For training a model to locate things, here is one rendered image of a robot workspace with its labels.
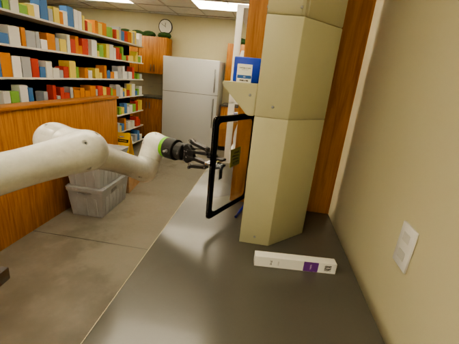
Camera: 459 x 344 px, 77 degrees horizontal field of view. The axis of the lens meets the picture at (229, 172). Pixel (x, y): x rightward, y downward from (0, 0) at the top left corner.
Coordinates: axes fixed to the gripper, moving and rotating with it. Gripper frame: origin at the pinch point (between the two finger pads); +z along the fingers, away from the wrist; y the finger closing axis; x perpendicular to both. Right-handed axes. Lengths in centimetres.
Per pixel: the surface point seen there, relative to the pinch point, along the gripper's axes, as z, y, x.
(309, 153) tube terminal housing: 33.4, 8.8, 10.8
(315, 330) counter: 55, -26, -30
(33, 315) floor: -106, -120, -31
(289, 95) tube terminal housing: 27.8, 28.7, -3.1
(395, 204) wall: 64, 3, -2
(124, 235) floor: -140, -120, 63
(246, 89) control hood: 15.4, 29.2, -8.9
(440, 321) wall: 77, -10, -29
